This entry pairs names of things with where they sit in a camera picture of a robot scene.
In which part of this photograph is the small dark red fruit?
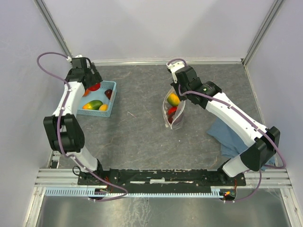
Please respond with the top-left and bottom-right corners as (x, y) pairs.
(104, 89), (113, 100)

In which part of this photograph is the red apple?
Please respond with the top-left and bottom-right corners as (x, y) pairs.
(88, 83), (101, 92)

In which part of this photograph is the yellow orange round fruit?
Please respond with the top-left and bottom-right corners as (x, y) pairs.
(167, 93), (180, 107)

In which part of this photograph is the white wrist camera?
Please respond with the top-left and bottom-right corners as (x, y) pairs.
(66, 54), (83, 62)
(167, 61), (185, 73)

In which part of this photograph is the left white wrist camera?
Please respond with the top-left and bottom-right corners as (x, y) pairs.
(66, 54), (83, 62)

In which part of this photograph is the light blue plastic basket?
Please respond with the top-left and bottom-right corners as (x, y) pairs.
(77, 80), (116, 117)

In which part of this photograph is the dark purple fruit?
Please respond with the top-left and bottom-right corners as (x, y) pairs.
(168, 113), (175, 124)

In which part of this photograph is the small yellow fruit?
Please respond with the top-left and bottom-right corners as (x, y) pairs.
(99, 104), (108, 111)

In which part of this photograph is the light blue cable duct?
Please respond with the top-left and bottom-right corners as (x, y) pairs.
(45, 187), (223, 198)

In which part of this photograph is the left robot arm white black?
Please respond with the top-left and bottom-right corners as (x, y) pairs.
(43, 55), (105, 184)

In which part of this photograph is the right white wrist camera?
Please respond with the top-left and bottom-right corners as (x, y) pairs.
(167, 61), (185, 73)

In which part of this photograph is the blue cloth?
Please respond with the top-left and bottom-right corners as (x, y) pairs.
(207, 117), (276, 166)

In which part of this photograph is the red bell pepper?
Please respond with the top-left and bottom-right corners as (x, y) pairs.
(167, 106), (178, 115)

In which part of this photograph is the green yellow mango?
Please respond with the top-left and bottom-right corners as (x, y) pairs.
(82, 100), (103, 110)

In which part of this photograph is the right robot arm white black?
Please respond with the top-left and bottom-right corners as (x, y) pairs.
(167, 61), (280, 185)

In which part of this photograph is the clear zip top bag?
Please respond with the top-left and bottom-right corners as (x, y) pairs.
(161, 87), (186, 130)

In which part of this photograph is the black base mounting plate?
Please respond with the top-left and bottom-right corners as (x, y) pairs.
(75, 168), (246, 194)

